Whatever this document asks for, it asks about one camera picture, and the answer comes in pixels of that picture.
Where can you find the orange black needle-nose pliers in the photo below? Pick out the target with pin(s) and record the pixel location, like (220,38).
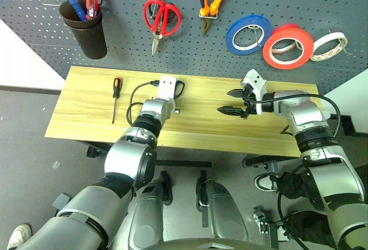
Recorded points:
(212,7)

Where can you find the blue tape roll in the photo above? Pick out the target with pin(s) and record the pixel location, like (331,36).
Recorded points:
(230,40)

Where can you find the grey metal bracket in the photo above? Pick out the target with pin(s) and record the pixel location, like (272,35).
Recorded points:
(266,227)

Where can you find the olive rounded rim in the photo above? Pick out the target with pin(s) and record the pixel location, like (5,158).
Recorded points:
(210,245)

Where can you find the black plastic cup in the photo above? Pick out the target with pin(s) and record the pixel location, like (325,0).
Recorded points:
(89,40)

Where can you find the white printed tape roll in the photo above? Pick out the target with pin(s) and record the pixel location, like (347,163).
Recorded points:
(327,36)

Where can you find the wide red tape roll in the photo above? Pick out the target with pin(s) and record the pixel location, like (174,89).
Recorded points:
(267,54)

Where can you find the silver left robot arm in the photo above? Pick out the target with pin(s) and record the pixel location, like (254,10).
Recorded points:
(126,158)

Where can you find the black table leg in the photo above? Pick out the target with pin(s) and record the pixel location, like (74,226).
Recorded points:
(96,149)
(258,161)

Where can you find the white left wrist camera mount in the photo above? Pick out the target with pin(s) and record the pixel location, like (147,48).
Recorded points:
(167,86)

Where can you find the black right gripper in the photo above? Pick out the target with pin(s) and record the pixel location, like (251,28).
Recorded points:
(250,103)

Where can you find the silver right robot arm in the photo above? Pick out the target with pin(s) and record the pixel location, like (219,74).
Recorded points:
(307,115)

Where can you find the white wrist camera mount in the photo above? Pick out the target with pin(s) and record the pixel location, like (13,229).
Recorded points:
(256,82)
(167,86)

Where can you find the black floor strip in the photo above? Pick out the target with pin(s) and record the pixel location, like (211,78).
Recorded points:
(184,164)

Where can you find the grey rounded leg shell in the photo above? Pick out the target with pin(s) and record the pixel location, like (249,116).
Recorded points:
(146,212)
(224,212)

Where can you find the black trouser leg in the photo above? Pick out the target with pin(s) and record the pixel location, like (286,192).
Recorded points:
(293,186)
(310,230)

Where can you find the grey floor block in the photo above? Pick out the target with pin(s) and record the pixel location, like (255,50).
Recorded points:
(61,201)

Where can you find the thin red tape roll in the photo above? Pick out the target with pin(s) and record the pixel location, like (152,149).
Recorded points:
(283,49)

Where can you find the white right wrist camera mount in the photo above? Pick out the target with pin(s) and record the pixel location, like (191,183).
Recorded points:
(256,82)

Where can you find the white black sneaker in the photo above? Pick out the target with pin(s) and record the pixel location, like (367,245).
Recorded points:
(264,182)

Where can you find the orange black screwdriver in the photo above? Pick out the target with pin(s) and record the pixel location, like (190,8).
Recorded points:
(117,84)

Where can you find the grey metal pegboard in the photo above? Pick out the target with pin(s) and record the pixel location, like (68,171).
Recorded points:
(129,46)

